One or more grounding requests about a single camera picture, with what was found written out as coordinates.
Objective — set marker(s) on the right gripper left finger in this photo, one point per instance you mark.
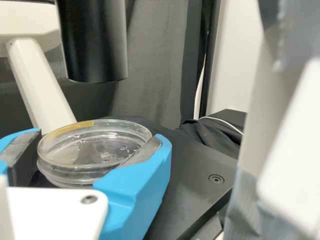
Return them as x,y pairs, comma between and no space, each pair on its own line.
15,147

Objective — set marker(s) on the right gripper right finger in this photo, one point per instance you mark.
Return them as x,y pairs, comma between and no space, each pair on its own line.
135,195

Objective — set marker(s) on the petri dish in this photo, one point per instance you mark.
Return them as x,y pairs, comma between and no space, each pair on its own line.
87,150

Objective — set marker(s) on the cream microscope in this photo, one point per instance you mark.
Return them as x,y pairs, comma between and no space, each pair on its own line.
95,37

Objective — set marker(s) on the white pipette stand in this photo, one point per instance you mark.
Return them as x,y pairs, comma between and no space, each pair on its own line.
287,137

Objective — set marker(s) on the black pole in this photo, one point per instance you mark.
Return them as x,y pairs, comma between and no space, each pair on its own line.
210,50

